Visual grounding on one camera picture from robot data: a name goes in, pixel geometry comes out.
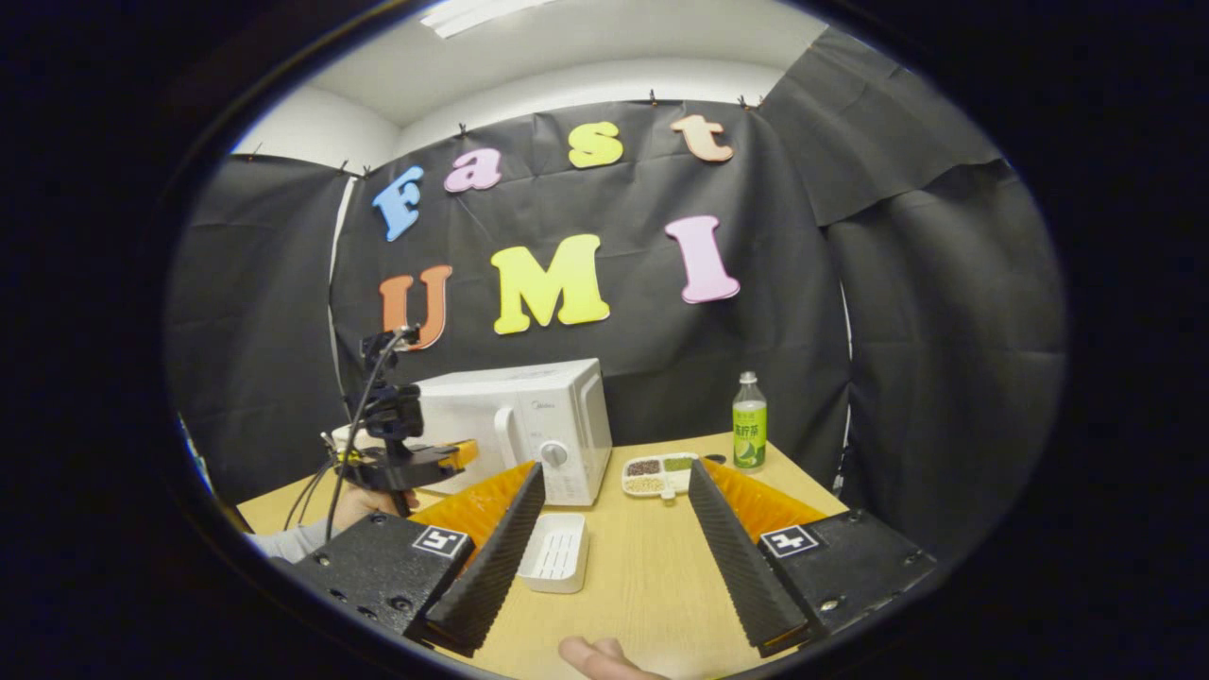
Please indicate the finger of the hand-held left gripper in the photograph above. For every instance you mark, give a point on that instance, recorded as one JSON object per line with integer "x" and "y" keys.
{"x": 459, "y": 454}

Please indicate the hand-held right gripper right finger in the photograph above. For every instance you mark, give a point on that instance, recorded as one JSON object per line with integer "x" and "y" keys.
{"x": 746, "y": 576}

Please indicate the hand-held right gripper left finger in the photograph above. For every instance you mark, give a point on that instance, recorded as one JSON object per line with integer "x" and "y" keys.
{"x": 496, "y": 576}

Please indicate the white microwave oven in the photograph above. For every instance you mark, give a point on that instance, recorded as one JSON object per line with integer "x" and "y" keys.
{"x": 529, "y": 425}

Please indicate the white rectangular tray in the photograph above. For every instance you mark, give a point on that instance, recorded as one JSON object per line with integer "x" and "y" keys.
{"x": 553, "y": 552}

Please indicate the white divided bean dish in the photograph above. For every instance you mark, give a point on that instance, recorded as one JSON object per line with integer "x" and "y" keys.
{"x": 659, "y": 475}

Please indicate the green label drink bottle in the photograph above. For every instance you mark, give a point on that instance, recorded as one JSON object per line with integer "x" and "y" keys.
{"x": 750, "y": 425}

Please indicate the black backdrop cloth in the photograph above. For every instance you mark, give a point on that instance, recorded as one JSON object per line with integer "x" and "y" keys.
{"x": 756, "y": 312}

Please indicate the large ceiling light panel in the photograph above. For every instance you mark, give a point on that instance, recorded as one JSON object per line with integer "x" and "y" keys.
{"x": 482, "y": 14}

